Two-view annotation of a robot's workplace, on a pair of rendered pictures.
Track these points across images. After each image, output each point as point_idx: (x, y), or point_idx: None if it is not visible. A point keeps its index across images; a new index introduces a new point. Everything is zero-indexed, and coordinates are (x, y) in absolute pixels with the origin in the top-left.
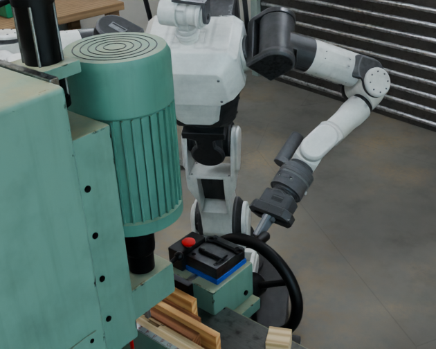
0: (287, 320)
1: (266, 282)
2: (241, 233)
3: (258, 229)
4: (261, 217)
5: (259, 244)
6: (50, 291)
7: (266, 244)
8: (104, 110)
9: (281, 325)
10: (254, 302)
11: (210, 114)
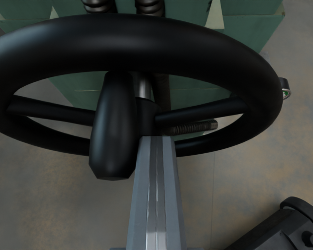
0: (60, 134)
1: (87, 111)
2: (169, 33)
3: (155, 155)
4: (198, 247)
5: (45, 20)
6: None
7: (21, 43)
8: None
9: None
10: (50, 16)
11: None
